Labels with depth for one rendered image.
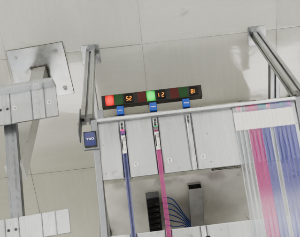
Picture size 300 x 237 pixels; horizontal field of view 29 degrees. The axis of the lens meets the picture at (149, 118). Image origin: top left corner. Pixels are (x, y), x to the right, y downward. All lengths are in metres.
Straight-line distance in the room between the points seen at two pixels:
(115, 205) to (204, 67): 0.81
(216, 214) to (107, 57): 0.85
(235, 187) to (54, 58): 0.98
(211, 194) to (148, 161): 0.43
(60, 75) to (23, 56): 0.18
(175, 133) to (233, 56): 0.84
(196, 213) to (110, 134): 0.51
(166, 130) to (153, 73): 0.76
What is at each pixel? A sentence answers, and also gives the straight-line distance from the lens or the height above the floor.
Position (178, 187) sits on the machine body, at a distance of 2.22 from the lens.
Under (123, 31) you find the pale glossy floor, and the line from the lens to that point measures 2.59.
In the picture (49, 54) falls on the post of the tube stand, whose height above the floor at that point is 0.01.
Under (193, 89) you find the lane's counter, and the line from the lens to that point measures 2.00.
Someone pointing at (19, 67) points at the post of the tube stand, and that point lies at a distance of 2.67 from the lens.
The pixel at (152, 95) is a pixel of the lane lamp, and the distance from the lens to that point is 1.99.
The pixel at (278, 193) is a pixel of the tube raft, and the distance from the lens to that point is 1.92.
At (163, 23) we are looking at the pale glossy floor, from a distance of 2.59.
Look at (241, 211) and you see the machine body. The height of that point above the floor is 0.62.
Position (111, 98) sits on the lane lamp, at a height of 0.65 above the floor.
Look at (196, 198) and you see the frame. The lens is 2.21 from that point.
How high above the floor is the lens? 2.46
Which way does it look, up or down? 63 degrees down
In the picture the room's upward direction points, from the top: 171 degrees clockwise
